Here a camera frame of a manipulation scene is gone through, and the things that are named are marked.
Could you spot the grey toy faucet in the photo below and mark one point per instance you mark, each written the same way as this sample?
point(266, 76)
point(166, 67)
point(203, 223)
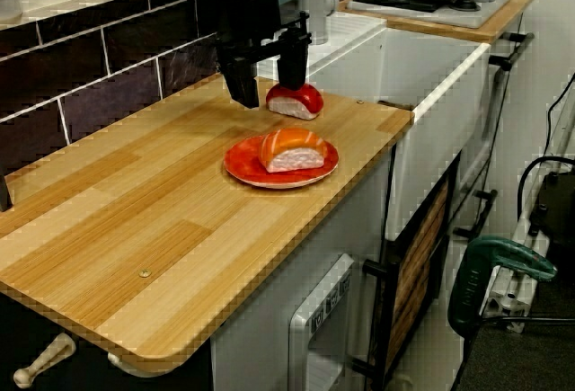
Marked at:
point(314, 9)

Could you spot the red tuna sushi toy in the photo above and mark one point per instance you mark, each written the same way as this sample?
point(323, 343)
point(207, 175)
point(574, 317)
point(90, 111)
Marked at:
point(296, 108)

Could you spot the red plate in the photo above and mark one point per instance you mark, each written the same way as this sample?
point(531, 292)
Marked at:
point(242, 166)

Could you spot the grey dispenser panel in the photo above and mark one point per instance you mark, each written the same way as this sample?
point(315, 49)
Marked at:
point(298, 319)

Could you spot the white toy kitchen cabinet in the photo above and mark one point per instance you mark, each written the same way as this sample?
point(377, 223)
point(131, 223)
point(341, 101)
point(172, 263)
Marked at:
point(427, 72)

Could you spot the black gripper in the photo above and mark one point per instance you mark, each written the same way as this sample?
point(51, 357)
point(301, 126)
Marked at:
point(247, 13)

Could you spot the wood slat black-framed door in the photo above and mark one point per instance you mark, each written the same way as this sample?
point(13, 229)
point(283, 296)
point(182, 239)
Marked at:
point(418, 251)

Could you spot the dark tiled backsplash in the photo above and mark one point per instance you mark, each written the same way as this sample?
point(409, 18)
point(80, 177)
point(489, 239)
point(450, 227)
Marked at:
point(112, 58)

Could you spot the black power supply box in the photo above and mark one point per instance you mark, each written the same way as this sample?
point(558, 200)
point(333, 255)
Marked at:
point(557, 211)

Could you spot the aluminium frame rail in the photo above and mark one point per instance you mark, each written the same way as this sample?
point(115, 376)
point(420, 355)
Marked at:
point(512, 301)

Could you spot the grey toy stove hob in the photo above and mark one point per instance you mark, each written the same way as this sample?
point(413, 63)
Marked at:
point(485, 9)

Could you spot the orange salmon sushi toy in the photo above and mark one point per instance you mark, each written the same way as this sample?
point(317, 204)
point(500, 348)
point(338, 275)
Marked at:
point(292, 139)

